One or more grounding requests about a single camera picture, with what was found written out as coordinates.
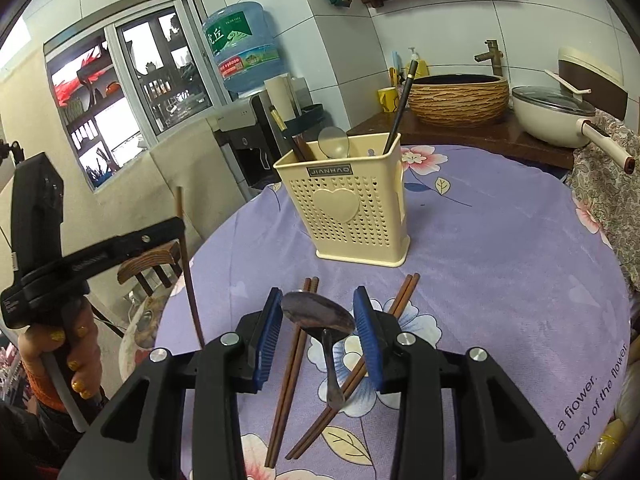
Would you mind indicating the brown and cream rice cooker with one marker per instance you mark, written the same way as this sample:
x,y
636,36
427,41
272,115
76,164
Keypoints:
x,y
595,72

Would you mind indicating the blue water bottle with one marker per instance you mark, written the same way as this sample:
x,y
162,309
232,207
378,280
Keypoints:
x,y
242,45

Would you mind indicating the purple floral tablecloth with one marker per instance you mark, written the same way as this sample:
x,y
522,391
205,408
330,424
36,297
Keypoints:
x,y
500,270

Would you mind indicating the yellow soap dispenser bottle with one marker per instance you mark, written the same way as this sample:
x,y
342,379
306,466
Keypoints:
x,y
420,67

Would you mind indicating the bronze faucet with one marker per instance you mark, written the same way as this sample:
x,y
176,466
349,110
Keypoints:
x,y
492,57

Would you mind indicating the cream pot with lid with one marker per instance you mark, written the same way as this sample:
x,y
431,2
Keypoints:
x,y
550,120

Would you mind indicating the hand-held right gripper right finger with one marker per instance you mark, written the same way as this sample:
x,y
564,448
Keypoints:
x,y
367,340

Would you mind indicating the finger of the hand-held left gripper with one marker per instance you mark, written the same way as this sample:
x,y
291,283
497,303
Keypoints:
x,y
130,242

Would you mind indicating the sliding window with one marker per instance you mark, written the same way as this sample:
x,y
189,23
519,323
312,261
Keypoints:
x,y
135,85

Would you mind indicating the cream plastic utensil holder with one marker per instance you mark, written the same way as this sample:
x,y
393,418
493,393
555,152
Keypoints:
x,y
345,220

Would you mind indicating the wooden counter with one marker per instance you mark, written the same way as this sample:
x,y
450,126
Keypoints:
x,y
450,135

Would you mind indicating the large metal spoon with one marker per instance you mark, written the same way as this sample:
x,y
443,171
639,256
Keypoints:
x,y
317,312

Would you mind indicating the person's left hand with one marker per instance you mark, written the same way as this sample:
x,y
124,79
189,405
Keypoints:
x,y
86,320

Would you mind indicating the floral cloth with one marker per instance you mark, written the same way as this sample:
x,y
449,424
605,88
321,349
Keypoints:
x,y
610,200

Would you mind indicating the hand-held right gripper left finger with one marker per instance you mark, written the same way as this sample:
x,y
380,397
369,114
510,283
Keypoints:
x,y
267,340

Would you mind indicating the cat print cushion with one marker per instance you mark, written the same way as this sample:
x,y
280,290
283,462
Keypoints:
x,y
145,322

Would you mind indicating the grey water dispenser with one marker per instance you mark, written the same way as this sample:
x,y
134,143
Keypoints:
x,y
240,140

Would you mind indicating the yellow mug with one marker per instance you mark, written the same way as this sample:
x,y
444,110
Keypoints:
x,y
387,100

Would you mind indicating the wicker pattern basin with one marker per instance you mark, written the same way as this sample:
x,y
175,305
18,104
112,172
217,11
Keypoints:
x,y
457,102

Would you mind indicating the wooden chair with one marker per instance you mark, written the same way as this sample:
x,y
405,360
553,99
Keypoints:
x,y
150,260

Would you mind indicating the person's left forearm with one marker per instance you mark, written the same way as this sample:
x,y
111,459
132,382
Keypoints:
x,y
45,397

